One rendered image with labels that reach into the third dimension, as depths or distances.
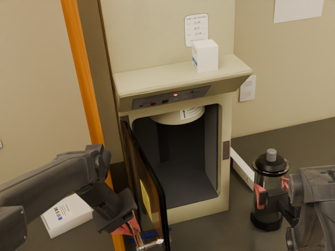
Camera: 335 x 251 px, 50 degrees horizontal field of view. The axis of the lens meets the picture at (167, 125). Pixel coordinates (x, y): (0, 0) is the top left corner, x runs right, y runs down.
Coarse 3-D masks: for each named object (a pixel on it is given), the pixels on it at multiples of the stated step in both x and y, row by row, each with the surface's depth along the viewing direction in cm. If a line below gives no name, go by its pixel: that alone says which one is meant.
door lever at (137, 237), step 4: (132, 228) 86; (132, 232) 85; (136, 232) 84; (136, 236) 83; (140, 236) 83; (136, 240) 82; (140, 240) 82; (156, 240) 82; (136, 244) 82; (140, 244) 81; (144, 244) 82; (148, 244) 81; (152, 244) 81; (156, 244) 82; (136, 248) 81; (140, 248) 80; (144, 248) 81; (148, 248) 81
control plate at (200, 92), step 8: (200, 88) 86; (208, 88) 88; (152, 96) 84; (160, 96) 85; (168, 96) 87; (176, 96) 88; (184, 96) 90; (192, 96) 92; (200, 96) 93; (136, 104) 87; (144, 104) 88; (160, 104) 92
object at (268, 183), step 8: (256, 168) 106; (288, 168) 105; (256, 176) 109; (264, 176) 106; (280, 176) 106; (264, 184) 107; (272, 184) 106; (280, 184) 107; (256, 200) 112; (256, 208) 114; (264, 208) 111; (256, 216) 115; (264, 216) 112; (272, 216) 112; (280, 216) 114
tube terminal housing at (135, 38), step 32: (128, 0) 81; (160, 0) 82; (192, 0) 84; (224, 0) 86; (128, 32) 84; (160, 32) 86; (224, 32) 90; (128, 64) 88; (160, 64) 90; (224, 96) 100; (224, 128) 106; (224, 160) 112; (224, 192) 119
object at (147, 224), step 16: (128, 128) 89; (128, 144) 93; (144, 160) 77; (144, 176) 80; (160, 192) 70; (144, 208) 92; (160, 208) 71; (144, 224) 100; (160, 224) 75; (144, 240) 109; (160, 240) 80
